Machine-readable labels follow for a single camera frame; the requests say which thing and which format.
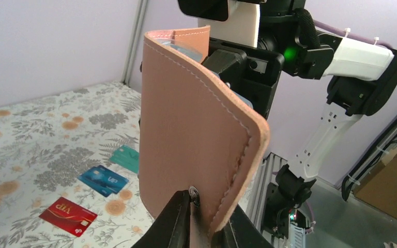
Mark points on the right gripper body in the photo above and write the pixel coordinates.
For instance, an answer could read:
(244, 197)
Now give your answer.
(251, 72)

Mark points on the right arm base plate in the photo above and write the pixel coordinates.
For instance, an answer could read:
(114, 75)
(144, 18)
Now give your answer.
(279, 214)

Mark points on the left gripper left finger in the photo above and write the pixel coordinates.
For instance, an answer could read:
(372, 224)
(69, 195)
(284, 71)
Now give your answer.
(171, 229)

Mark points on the aluminium rail frame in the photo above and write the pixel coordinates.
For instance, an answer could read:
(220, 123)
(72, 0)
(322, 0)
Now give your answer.
(271, 169)

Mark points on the teal credit card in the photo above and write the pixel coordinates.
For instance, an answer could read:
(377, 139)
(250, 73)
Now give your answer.
(124, 149)
(127, 160)

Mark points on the floral table mat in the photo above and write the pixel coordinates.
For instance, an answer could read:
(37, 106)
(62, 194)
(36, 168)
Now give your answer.
(45, 144)

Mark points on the cardboard box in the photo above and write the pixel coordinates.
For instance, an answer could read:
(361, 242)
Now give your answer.
(379, 187)

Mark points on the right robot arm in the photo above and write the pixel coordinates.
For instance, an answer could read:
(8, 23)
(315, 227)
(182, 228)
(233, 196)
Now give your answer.
(363, 77)

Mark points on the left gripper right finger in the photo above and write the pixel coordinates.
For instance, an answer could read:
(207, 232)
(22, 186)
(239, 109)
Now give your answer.
(240, 232)

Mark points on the red credit card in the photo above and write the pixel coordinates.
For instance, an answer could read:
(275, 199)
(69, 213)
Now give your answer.
(69, 216)

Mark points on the blue credit card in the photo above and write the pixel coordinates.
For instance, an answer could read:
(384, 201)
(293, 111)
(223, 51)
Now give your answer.
(112, 180)
(96, 180)

